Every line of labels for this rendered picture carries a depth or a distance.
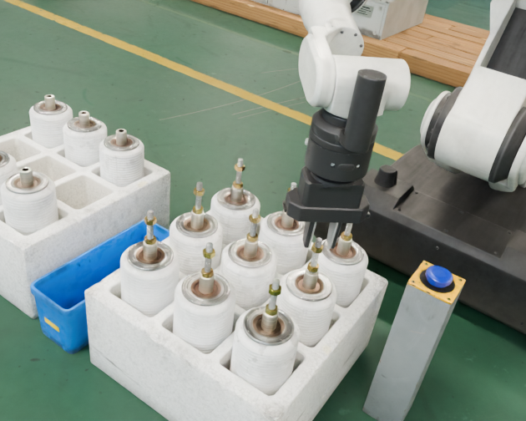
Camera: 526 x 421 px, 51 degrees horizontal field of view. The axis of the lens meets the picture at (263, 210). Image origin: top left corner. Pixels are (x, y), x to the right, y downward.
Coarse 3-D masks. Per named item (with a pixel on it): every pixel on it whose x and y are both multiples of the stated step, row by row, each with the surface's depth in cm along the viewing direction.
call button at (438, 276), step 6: (432, 270) 83; (438, 270) 83; (444, 270) 84; (426, 276) 83; (432, 276) 82; (438, 276) 82; (444, 276) 82; (450, 276) 82; (432, 282) 82; (438, 282) 81; (444, 282) 81; (450, 282) 82
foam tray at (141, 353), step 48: (96, 288) 93; (384, 288) 103; (96, 336) 96; (144, 336) 87; (336, 336) 90; (144, 384) 93; (192, 384) 84; (240, 384) 80; (288, 384) 81; (336, 384) 102
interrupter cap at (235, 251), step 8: (240, 240) 96; (232, 248) 94; (240, 248) 94; (264, 248) 95; (232, 256) 92; (240, 256) 93; (256, 256) 93; (264, 256) 93; (240, 264) 91; (248, 264) 91; (256, 264) 91; (264, 264) 91
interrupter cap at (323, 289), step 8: (296, 272) 91; (304, 272) 91; (320, 272) 91; (288, 280) 89; (296, 280) 89; (320, 280) 90; (328, 280) 90; (288, 288) 87; (296, 288) 88; (304, 288) 88; (320, 288) 88; (328, 288) 88; (296, 296) 86; (304, 296) 86; (312, 296) 87; (320, 296) 87; (328, 296) 87
